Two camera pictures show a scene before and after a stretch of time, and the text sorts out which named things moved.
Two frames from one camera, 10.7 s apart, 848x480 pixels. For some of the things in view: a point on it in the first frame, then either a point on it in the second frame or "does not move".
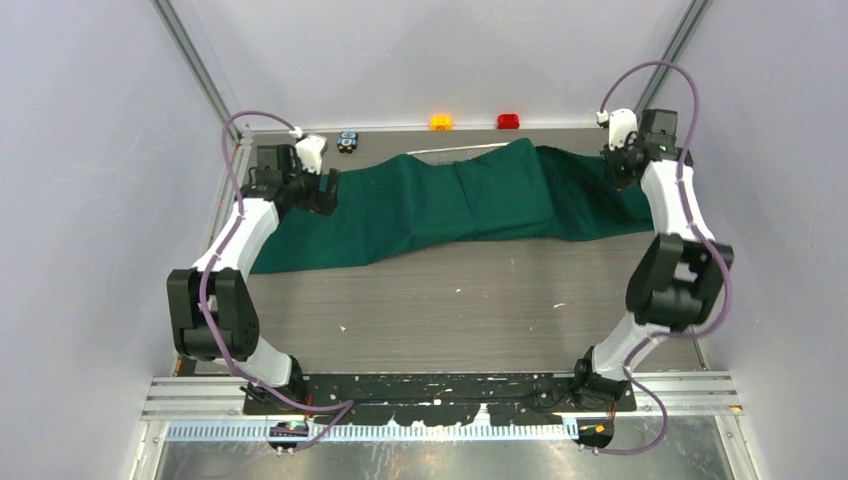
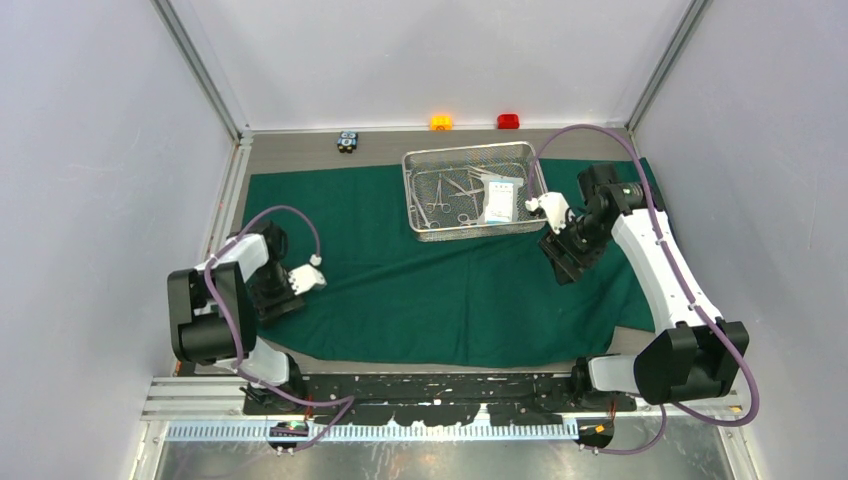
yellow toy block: x=441 y=122 does not move
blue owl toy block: x=347 y=141 does not move
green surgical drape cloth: x=424 y=201 → x=394 y=300
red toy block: x=508 y=121 does not move
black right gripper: x=618 y=180 → x=555 y=246
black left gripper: x=321 y=202 → x=270 y=309
